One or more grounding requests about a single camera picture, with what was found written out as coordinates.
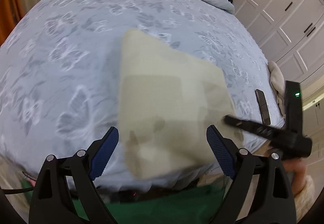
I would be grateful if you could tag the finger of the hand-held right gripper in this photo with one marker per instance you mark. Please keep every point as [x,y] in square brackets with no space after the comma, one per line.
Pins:
[253,127]

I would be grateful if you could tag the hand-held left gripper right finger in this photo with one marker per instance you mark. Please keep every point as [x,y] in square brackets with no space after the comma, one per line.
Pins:
[220,155]

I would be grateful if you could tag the orange curtain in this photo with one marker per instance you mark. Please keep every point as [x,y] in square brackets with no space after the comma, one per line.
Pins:
[10,16]

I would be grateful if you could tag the black smartphone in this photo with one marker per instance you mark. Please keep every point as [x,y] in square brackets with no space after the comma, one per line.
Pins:
[262,105]

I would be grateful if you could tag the green garment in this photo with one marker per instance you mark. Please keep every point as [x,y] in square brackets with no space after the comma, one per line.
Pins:
[164,211]

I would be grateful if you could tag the person's right hand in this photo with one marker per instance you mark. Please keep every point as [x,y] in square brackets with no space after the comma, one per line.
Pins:
[295,167]

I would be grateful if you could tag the bed with butterfly bedsheet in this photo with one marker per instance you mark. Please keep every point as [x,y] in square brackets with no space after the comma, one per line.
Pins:
[63,49]

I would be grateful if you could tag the black waist device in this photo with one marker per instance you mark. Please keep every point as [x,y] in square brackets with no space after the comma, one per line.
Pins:
[134,193]

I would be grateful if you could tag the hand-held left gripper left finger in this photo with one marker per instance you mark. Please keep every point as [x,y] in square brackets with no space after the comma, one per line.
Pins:
[104,154]

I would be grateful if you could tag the white wardrobe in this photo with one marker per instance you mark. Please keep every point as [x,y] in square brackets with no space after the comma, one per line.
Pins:
[278,11]

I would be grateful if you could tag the beige towel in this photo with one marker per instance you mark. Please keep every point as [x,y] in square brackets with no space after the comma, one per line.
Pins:
[276,77]

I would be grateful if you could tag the cream knit cardigan sweater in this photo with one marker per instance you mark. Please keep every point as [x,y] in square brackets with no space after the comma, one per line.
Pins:
[164,99]

